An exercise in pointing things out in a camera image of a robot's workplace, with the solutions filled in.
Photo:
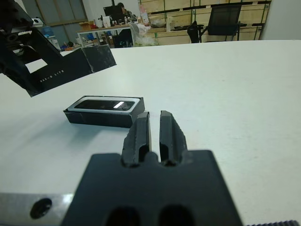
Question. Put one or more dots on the stacked wooden crates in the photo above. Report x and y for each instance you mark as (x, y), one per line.
(183, 18)

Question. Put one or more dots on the window with brown frame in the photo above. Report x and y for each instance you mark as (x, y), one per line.
(61, 11)

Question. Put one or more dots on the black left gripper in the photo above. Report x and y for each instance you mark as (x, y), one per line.
(11, 18)

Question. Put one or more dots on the narrow black chair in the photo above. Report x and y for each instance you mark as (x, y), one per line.
(194, 30)

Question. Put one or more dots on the clear plastic bag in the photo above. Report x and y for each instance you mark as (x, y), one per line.
(169, 23)

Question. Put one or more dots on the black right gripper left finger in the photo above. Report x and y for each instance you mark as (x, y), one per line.
(136, 141)

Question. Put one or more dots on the black box base white insert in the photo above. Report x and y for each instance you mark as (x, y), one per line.
(101, 120)

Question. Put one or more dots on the long wooden crate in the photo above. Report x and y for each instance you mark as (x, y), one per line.
(188, 4)
(178, 37)

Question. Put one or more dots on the pink white carton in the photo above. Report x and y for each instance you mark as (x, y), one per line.
(144, 16)

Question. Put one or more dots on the seated person at desk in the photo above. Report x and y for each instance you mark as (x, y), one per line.
(121, 7)

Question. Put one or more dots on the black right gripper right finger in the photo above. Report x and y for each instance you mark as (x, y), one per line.
(170, 141)

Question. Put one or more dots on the wooden desk white frame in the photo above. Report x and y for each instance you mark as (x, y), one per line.
(94, 30)

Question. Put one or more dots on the yellow-green plastic bag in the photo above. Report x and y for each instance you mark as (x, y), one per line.
(145, 41)

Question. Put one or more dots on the black box lid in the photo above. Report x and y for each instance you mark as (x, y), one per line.
(77, 63)

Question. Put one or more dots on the black computer monitor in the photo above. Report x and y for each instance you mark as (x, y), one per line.
(113, 13)

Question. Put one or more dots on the grey bowl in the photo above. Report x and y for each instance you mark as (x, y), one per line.
(158, 23)

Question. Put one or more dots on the white ribbed chair back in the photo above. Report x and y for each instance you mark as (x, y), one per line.
(133, 30)

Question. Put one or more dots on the brown cardboard box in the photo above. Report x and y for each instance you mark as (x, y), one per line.
(85, 25)

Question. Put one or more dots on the small white box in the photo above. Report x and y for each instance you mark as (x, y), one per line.
(106, 21)

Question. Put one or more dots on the blue water jug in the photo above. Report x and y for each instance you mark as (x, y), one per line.
(48, 31)

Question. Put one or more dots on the black mesh office chair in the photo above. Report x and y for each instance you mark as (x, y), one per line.
(223, 18)

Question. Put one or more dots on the white device with lenses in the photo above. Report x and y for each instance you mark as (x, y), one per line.
(37, 21)

